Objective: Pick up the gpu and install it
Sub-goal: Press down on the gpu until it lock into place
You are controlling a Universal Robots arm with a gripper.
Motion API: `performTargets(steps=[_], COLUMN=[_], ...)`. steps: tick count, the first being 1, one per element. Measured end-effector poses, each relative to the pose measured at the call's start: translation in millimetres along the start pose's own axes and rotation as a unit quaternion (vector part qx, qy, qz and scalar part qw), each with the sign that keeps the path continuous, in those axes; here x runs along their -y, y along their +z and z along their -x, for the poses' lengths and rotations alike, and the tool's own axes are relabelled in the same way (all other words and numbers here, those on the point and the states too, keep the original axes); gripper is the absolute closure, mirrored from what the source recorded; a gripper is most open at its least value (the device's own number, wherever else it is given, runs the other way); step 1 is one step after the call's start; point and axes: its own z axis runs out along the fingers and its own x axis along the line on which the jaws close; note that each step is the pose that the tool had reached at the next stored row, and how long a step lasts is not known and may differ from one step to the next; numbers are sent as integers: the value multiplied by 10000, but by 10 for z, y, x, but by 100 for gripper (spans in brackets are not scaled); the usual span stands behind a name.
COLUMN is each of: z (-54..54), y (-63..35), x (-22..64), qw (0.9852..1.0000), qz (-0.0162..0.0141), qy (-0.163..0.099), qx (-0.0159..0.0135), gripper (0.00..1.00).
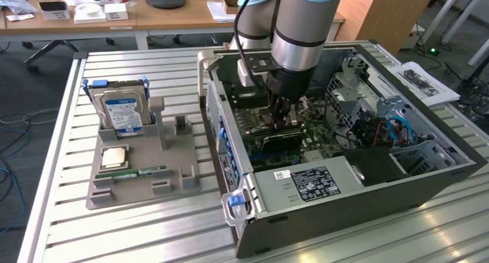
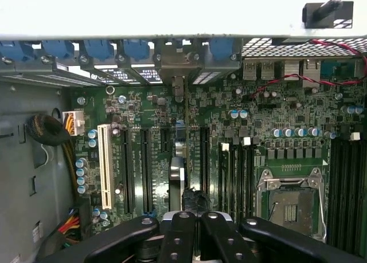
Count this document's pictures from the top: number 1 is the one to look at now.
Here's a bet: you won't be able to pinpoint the black chair base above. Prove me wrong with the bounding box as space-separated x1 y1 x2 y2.
19 39 115 73

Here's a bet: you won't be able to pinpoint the wooden cabinet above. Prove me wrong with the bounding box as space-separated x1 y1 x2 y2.
335 0 438 54

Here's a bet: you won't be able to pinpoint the white wrist camera on bracket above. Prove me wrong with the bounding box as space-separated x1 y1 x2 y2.
235 53 282 88

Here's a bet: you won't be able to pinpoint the clear plastic bag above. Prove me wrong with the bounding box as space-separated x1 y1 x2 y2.
0 0 38 14

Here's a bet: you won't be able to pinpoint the green motherboard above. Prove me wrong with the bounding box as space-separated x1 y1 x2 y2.
227 91 344 172

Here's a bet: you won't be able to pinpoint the silver disk bay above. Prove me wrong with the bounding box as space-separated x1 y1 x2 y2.
388 139 456 178

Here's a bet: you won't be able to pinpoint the white flat box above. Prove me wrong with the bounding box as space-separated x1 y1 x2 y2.
71 12 107 25

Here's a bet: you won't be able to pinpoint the printed paper stack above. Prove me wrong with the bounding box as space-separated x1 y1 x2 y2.
387 61 462 107

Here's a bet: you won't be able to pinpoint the graphics card with black fan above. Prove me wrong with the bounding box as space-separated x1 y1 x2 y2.
261 131 303 154

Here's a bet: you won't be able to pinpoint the open dark PC case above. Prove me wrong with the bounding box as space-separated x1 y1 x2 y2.
195 44 489 260

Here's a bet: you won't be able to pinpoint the white cube box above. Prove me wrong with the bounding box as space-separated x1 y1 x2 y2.
102 2 127 22

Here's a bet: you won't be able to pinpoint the white papers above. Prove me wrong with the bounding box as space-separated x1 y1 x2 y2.
206 1 238 23

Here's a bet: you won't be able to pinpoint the white desk frame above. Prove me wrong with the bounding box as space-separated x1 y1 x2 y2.
418 0 489 66

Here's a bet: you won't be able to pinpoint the green RAM stick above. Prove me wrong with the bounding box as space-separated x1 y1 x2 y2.
94 165 169 180

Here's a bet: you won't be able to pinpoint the blue wire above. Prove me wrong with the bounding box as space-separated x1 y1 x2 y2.
384 116 416 146

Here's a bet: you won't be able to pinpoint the blue expansion slot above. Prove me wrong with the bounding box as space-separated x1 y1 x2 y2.
247 150 289 161

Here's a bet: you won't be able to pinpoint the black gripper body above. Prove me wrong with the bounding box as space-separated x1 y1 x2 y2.
265 66 316 102

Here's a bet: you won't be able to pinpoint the wooden office desk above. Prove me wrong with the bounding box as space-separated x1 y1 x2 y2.
134 0 346 50
0 0 138 43

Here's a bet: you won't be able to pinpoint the grey parts rack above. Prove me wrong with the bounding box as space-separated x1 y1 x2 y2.
85 95 203 211

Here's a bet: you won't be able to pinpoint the black camera cable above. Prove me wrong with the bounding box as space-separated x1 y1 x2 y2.
231 0 265 88

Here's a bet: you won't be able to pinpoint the blue floor cable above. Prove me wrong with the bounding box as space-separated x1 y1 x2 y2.
0 125 29 232

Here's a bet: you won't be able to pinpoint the CPU chip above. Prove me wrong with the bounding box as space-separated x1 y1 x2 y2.
99 147 127 169

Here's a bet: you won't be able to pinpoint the white box with black top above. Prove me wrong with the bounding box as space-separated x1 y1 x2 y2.
37 1 70 21

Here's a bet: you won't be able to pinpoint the hard disk in blue carrier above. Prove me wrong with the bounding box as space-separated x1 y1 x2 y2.
81 75 150 139

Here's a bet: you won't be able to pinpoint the installed RAM stick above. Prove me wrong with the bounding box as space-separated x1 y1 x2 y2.
249 127 306 143

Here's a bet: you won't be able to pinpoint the white tape roll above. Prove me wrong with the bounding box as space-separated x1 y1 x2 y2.
74 3 102 17

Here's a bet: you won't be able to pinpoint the grey power supply unit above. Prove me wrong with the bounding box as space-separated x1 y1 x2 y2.
251 156 367 214

